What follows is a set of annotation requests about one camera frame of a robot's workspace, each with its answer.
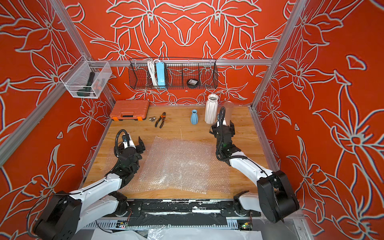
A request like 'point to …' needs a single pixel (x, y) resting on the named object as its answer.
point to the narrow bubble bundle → (184, 165)
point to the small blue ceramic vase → (194, 118)
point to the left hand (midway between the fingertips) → (132, 139)
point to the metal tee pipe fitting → (152, 119)
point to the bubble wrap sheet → (111, 160)
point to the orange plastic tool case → (129, 109)
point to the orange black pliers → (162, 116)
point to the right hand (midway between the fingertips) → (221, 120)
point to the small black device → (192, 83)
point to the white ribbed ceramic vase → (211, 110)
